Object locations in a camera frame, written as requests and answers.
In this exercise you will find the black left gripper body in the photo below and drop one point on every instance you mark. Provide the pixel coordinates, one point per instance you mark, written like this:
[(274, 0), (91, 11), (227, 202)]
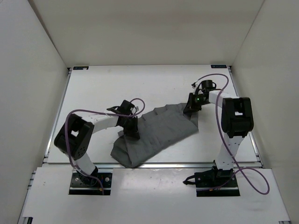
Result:
[(128, 121)]

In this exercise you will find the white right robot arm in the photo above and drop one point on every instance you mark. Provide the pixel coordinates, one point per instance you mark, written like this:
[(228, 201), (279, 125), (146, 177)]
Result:
[(236, 122)]

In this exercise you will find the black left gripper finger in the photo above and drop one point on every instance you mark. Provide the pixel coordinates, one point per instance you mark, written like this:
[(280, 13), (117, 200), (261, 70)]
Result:
[(134, 129), (127, 130)]

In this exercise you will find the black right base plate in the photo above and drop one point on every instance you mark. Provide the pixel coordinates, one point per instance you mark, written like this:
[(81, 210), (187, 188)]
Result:
[(210, 184)]

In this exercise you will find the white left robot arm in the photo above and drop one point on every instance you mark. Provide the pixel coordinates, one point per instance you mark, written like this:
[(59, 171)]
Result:
[(74, 136)]

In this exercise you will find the grey pleated skirt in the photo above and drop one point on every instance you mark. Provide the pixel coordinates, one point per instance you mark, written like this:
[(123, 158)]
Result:
[(158, 129)]

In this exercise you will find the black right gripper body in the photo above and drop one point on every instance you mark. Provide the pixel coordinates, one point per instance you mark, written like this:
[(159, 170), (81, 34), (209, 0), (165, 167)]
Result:
[(198, 99)]

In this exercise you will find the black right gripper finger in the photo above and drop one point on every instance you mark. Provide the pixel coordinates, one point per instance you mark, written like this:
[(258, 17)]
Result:
[(196, 107), (188, 108)]

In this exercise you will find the left blue corner label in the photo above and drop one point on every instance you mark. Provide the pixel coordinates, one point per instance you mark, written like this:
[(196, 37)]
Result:
[(80, 68)]

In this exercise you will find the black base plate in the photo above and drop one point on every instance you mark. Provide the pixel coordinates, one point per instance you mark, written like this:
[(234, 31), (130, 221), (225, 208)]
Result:
[(210, 184), (82, 185)]

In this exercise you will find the right blue corner label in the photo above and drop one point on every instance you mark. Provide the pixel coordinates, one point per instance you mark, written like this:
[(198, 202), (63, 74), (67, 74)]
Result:
[(218, 66)]

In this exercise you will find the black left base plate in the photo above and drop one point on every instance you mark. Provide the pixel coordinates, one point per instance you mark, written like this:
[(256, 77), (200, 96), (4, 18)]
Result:
[(82, 185)]

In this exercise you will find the blue corner label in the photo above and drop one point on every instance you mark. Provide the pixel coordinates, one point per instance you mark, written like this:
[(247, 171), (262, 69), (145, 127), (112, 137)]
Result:
[(80, 68), (218, 66)]

